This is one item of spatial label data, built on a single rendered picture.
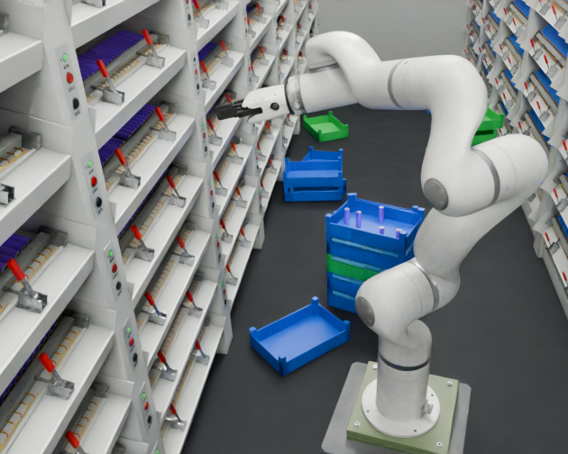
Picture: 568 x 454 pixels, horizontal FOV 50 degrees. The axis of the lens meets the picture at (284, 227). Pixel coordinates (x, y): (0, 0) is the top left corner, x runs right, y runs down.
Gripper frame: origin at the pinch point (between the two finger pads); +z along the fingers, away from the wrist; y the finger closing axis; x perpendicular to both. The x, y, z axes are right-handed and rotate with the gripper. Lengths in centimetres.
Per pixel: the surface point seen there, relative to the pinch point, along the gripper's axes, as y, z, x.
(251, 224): 99, 38, -82
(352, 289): 57, -7, -93
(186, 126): 22.9, 19.7, -8.5
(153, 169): -4.9, 19.6, -8.6
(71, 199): -39.7, 19.0, 1.8
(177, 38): 30.1, 16.7, 13.3
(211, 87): 55, 20, -8
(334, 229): 60, -5, -68
